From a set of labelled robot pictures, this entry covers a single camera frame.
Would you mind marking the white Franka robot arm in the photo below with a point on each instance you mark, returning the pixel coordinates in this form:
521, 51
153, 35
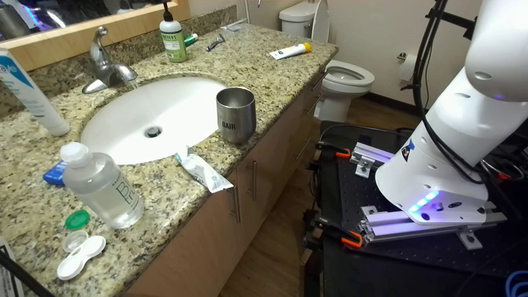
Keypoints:
457, 137

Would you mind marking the stainless steel cup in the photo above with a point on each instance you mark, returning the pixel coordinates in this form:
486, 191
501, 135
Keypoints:
237, 119

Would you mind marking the brown vanity cabinet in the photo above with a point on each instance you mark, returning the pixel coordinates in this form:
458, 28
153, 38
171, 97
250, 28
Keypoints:
265, 191

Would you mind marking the squeezed white toothpaste tube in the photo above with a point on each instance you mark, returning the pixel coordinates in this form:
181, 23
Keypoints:
204, 172

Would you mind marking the black orange clamp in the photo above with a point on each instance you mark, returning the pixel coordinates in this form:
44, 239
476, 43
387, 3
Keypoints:
339, 233
333, 150

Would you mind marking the white tube with yellow cap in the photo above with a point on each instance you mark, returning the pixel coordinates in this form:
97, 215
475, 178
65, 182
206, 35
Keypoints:
290, 51

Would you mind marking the dark razor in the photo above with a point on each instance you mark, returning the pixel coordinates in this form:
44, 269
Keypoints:
217, 43

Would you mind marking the white oval sink basin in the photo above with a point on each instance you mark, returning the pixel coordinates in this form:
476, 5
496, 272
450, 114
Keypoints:
143, 117

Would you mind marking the clear plastic wrapper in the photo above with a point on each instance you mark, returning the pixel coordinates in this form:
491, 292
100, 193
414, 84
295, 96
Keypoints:
237, 25

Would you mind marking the green pump soap bottle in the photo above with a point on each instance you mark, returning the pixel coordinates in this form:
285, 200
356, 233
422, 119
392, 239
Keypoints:
174, 41

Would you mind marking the white toilet paper roll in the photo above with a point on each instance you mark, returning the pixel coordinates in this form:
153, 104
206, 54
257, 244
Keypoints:
409, 68

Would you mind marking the clear bottle with white cap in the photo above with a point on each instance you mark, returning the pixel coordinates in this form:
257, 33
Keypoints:
103, 186

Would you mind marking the black robot table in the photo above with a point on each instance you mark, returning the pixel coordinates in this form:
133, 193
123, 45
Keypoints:
386, 269

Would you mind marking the chrome faucet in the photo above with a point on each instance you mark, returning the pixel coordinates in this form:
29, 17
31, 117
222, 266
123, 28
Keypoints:
108, 68

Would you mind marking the green lens case cap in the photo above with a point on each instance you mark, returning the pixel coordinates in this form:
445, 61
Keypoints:
79, 219

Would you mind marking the small blue floss box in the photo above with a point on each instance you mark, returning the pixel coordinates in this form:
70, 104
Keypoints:
56, 173

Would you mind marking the clear round lens cup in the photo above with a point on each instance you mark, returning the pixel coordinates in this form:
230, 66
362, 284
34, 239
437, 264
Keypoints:
74, 239

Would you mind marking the white contact lens case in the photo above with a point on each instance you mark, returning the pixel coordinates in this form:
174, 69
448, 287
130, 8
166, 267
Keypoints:
82, 257

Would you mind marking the white tube with blue print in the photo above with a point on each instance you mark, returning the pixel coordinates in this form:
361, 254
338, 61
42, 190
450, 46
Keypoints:
31, 91

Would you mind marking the short aluminium rail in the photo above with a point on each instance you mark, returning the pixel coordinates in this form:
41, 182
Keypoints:
371, 153

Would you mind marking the long aluminium rail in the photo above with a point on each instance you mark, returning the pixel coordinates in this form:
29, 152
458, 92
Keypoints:
419, 226

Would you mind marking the wooden mirror frame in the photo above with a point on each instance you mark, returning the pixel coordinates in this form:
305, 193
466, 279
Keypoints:
84, 35

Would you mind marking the black bracket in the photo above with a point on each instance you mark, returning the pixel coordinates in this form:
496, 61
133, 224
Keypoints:
455, 20

